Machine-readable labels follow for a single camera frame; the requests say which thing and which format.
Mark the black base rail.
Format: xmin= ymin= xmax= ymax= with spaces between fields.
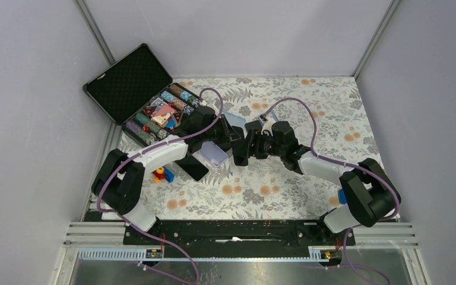
xmin=123 ymin=218 xmax=357 ymax=261

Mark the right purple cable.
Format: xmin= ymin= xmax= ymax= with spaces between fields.
xmin=260 ymin=97 xmax=402 ymax=285

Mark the lilac phone case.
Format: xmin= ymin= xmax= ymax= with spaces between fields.
xmin=199 ymin=141 xmax=229 ymax=168
xmin=258 ymin=112 xmax=279 ymax=125

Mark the black poker chip case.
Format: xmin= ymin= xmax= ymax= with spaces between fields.
xmin=83 ymin=43 xmax=200 ymax=147

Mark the triangular card box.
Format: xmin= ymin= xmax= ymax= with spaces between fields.
xmin=142 ymin=106 xmax=156 ymax=117

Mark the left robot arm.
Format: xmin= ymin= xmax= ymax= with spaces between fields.
xmin=91 ymin=106 xmax=243 ymax=244

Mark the light blue phone case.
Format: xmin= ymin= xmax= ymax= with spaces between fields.
xmin=223 ymin=111 xmax=246 ymax=128

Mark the red toy brick car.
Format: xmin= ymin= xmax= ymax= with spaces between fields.
xmin=152 ymin=166 xmax=175 ymax=183

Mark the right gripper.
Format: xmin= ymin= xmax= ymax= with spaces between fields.
xmin=233 ymin=128 xmax=285 ymax=160

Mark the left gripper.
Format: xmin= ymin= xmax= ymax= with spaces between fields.
xmin=201 ymin=114 xmax=240 ymax=145

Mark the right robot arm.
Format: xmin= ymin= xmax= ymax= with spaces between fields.
xmin=232 ymin=121 xmax=401 ymax=245

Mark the black phone without case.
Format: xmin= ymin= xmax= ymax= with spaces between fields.
xmin=245 ymin=121 xmax=262 ymax=155

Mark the floral table mat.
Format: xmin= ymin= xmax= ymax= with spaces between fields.
xmin=141 ymin=77 xmax=380 ymax=220

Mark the blue toy car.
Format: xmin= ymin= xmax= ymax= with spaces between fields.
xmin=337 ymin=189 xmax=347 ymax=205

